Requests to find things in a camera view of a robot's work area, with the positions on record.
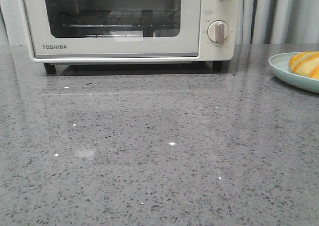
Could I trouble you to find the light green plate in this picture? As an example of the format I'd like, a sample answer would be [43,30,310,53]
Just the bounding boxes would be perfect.
[268,52,319,94]

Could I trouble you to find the lower beige oven knob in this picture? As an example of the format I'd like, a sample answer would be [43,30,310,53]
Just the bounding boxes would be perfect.
[207,20,229,43]

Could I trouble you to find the striped bread roll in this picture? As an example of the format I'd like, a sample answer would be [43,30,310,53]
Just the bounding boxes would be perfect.
[289,51,319,79]

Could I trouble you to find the white Toshiba toaster oven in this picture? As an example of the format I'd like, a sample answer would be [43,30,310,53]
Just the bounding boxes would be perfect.
[19,0,240,74]

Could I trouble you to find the oven glass door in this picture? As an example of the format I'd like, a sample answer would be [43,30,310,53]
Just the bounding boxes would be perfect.
[23,0,201,59]

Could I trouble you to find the metal oven wire rack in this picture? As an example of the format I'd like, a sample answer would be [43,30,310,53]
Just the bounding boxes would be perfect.
[57,9,180,26]

